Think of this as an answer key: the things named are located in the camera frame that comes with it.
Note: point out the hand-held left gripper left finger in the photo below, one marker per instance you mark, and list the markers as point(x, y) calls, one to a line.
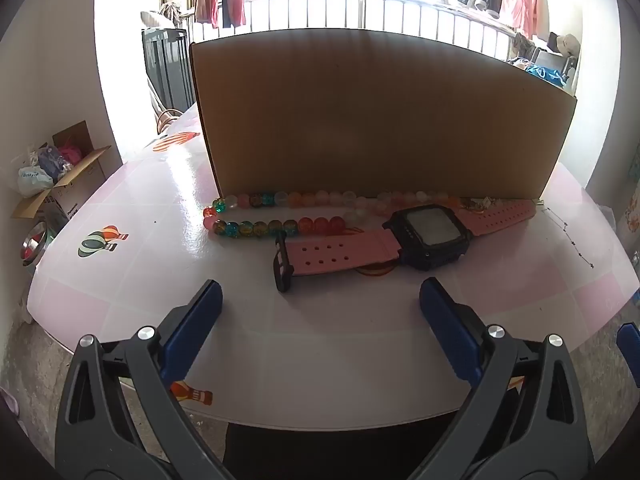
point(197, 325)

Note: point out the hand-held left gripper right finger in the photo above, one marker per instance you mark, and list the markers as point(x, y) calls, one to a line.
point(447, 330)

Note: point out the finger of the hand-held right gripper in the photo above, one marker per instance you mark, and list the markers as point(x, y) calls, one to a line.
point(630, 355)

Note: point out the black and pink smartwatch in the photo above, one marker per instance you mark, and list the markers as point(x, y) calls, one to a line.
point(430, 227)

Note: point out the gold flower charm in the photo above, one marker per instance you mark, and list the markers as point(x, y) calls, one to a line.
point(484, 204)

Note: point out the large cardboard box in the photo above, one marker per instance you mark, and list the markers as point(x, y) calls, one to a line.
point(375, 120)

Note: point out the metal bowl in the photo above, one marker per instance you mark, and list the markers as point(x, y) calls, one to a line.
point(31, 247)

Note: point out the small cardboard box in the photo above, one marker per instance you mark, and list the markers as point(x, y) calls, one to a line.
point(75, 180)

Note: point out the pink cloth bundle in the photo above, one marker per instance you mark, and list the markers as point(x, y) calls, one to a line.
point(70, 152)

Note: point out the white plastic bag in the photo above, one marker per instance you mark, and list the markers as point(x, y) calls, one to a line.
point(30, 178)

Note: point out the blue bag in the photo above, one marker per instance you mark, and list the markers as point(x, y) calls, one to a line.
point(547, 75)

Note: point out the bundled bedding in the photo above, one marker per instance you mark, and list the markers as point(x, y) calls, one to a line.
point(155, 17)

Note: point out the beige hat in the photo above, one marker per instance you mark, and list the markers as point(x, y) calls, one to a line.
point(565, 42)

